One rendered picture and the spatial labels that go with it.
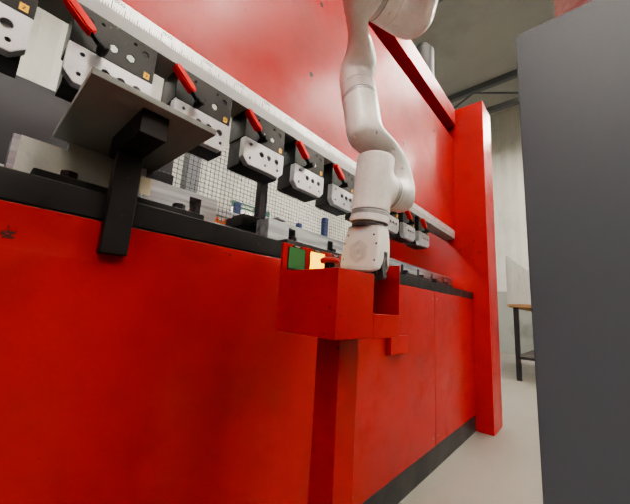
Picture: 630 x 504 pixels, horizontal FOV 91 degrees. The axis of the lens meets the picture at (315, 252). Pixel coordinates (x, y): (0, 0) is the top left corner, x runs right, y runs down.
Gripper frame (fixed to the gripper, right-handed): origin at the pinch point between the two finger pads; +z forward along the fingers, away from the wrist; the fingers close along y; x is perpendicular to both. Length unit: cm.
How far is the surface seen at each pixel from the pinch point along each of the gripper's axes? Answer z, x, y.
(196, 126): -24.3, -36.6, -9.2
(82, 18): -44, -53, -30
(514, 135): -403, 714, -153
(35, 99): -47, -58, -88
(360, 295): -0.2, -8.7, 6.3
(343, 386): 17.0, -6.3, 2.8
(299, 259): -6.2, -10.6, -9.5
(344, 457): 29.4, -5.1, 3.9
